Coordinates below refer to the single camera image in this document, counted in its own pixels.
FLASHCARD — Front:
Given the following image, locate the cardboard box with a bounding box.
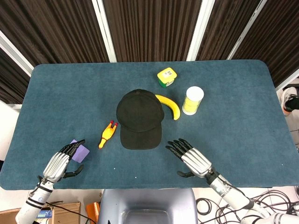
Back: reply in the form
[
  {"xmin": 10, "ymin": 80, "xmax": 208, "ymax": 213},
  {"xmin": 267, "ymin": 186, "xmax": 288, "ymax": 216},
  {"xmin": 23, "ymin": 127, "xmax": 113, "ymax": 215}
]
[{"xmin": 0, "ymin": 202, "xmax": 81, "ymax": 224}]

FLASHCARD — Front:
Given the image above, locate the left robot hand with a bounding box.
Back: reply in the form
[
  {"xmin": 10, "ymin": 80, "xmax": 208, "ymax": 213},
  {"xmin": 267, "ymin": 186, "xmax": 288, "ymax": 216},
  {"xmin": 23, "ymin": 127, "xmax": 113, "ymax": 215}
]
[{"xmin": 43, "ymin": 139, "xmax": 86, "ymax": 184}]

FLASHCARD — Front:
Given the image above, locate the grey robot torso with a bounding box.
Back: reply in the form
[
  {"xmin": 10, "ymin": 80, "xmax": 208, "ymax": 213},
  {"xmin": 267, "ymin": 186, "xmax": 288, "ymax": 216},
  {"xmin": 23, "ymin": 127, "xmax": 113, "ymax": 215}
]
[{"xmin": 97, "ymin": 188, "xmax": 199, "ymax": 224}]

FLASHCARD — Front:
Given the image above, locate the yellow banana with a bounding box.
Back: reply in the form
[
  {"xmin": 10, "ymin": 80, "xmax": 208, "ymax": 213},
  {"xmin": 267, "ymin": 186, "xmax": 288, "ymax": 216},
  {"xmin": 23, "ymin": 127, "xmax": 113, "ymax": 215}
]
[{"xmin": 155, "ymin": 94, "xmax": 181, "ymax": 121}]

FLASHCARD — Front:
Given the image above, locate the green container yellow lid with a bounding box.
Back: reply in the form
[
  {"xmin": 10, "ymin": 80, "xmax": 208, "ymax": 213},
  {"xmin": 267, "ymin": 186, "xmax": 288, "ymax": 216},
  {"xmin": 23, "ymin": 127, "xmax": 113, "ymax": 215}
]
[{"xmin": 157, "ymin": 67, "xmax": 178, "ymax": 89}]

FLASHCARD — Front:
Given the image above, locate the yellow rubber chicken toy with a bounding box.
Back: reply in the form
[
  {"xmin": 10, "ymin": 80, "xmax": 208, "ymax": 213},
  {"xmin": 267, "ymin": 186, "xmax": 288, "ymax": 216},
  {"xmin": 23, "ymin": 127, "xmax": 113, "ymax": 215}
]
[{"xmin": 98, "ymin": 120, "xmax": 119, "ymax": 149}]

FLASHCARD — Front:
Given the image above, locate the white orange sneaker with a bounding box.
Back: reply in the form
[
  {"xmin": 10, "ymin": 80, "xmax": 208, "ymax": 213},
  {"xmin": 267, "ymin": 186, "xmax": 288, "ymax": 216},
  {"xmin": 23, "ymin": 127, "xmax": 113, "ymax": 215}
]
[{"xmin": 281, "ymin": 86, "xmax": 299, "ymax": 117}]

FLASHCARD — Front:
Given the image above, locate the black baseball cap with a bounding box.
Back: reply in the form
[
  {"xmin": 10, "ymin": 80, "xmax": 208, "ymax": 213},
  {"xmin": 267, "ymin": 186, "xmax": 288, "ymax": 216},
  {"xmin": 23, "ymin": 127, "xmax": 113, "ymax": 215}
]
[{"xmin": 116, "ymin": 89, "xmax": 165, "ymax": 151}]

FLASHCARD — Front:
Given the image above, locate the white round bowl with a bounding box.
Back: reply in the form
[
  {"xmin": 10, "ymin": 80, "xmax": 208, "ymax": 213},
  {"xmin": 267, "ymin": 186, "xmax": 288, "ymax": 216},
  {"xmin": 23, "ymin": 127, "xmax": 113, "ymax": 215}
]
[{"xmin": 182, "ymin": 86, "xmax": 205, "ymax": 116}]

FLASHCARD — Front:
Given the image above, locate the orange plastic object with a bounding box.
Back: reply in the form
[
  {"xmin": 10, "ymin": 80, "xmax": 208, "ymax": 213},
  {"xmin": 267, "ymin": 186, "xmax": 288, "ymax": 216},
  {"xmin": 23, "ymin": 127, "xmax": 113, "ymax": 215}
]
[{"xmin": 85, "ymin": 203, "xmax": 100, "ymax": 224}]

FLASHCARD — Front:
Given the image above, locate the black cable tangle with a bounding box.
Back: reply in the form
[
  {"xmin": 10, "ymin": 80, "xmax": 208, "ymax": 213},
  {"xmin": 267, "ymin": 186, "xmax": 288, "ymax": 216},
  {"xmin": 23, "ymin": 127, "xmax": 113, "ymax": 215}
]
[{"xmin": 195, "ymin": 186, "xmax": 299, "ymax": 224}]

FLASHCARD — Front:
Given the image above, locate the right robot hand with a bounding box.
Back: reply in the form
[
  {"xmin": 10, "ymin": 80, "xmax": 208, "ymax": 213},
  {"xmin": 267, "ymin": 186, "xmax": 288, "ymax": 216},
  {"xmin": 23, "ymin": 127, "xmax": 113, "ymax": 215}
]
[{"xmin": 165, "ymin": 138, "xmax": 213, "ymax": 179}]

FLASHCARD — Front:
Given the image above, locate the blue table cloth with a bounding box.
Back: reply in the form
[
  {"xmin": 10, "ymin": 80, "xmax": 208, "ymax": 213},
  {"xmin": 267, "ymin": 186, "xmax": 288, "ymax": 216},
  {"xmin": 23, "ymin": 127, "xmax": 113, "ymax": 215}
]
[{"xmin": 0, "ymin": 59, "xmax": 299, "ymax": 191}]

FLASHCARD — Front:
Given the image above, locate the white frame post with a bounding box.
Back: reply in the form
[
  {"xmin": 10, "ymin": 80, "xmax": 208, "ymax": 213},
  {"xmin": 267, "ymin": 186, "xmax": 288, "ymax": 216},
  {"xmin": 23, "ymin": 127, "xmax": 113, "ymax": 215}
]
[
  {"xmin": 0, "ymin": 30, "xmax": 35, "ymax": 77},
  {"xmin": 228, "ymin": 0, "xmax": 260, "ymax": 60},
  {"xmin": 275, "ymin": 67, "xmax": 299, "ymax": 91},
  {"xmin": 92, "ymin": 0, "xmax": 117, "ymax": 63},
  {"xmin": 186, "ymin": 0, "xmax": 212, "ymax": 62}
]

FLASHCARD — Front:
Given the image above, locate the purple foam cube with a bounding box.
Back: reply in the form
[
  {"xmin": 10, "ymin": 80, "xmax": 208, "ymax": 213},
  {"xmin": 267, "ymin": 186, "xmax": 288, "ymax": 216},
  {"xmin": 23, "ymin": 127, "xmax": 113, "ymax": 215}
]
[{"xmin": 70, "ymin": 139, "xmax": 90, "ymax": 163}]

